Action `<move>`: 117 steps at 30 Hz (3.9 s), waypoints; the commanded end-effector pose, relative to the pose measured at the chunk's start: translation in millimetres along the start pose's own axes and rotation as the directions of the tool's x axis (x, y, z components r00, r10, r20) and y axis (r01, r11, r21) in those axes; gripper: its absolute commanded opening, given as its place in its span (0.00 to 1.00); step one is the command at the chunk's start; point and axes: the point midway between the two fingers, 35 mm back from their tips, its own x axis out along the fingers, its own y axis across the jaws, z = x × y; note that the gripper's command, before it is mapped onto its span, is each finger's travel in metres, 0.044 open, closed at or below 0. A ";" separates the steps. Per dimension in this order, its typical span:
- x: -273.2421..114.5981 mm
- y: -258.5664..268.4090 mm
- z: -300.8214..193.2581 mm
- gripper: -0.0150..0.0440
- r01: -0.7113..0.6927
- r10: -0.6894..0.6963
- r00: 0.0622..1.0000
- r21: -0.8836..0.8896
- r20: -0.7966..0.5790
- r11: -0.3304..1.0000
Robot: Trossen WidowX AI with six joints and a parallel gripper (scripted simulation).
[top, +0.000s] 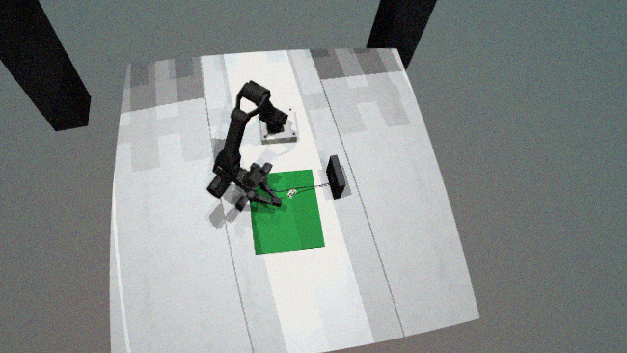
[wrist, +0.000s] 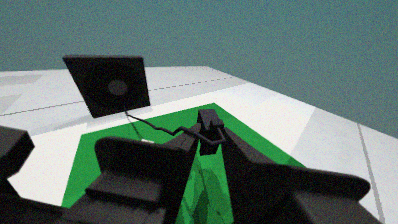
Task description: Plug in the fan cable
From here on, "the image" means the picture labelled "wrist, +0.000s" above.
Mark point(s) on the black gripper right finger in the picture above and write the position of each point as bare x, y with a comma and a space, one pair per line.
257, 185

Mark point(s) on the black cable with plug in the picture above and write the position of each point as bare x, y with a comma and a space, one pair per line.
211, 134

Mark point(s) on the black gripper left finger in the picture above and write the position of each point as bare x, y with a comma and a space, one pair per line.
171, 162

